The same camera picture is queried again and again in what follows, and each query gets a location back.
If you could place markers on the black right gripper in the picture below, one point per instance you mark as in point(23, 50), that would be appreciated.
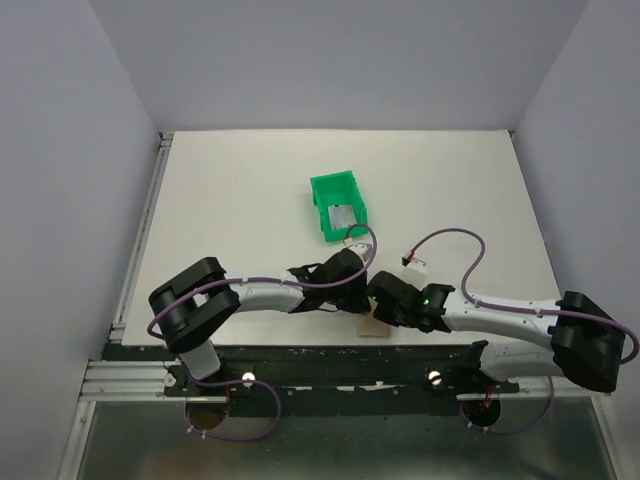
point(384, 315)

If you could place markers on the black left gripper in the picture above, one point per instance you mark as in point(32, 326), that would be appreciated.
point(360, 303)

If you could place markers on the green plastic bin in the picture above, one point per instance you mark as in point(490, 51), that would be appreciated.
point(339, 203)

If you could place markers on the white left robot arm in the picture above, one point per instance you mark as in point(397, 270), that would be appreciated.
point(192, 306)

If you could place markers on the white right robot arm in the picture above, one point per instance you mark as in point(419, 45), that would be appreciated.
point(571, 337)

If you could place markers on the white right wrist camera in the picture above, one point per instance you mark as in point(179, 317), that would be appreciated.
point(415, 273)

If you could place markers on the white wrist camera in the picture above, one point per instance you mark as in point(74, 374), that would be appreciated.
point(415, 273)
point(365, 251)

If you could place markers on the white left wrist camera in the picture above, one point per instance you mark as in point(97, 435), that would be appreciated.
point(365, 251)

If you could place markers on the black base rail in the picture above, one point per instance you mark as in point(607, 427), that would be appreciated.
point(259, 381)

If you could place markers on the aluminium frame rail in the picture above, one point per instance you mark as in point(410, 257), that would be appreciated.
point(126, 381)

